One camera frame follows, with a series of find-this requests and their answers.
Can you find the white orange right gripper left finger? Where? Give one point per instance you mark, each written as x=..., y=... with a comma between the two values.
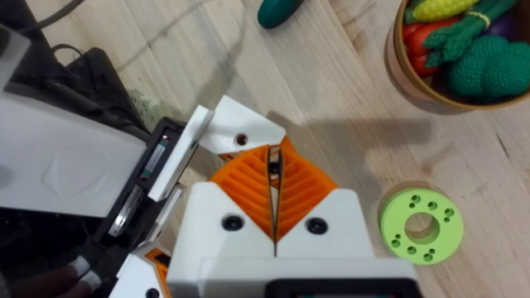
x=207, y=232

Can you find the finger of the white orange left gripper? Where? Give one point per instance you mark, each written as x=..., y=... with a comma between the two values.
x=136, y=277

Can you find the white orange right gripper right finger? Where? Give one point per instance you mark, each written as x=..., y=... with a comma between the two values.
x=331, y=223

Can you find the finger of the bare white block left gripper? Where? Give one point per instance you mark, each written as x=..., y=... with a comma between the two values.
x=236, y=122

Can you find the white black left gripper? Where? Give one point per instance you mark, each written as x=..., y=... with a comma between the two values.
x=62, y=165

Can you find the green disc with holes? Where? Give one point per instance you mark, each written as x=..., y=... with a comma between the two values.
x=439, y=244

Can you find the dark green toy cucumber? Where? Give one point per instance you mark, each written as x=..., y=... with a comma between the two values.
x=275, y=11

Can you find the brown tub with toys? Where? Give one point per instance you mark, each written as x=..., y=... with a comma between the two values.
x=476, y=62

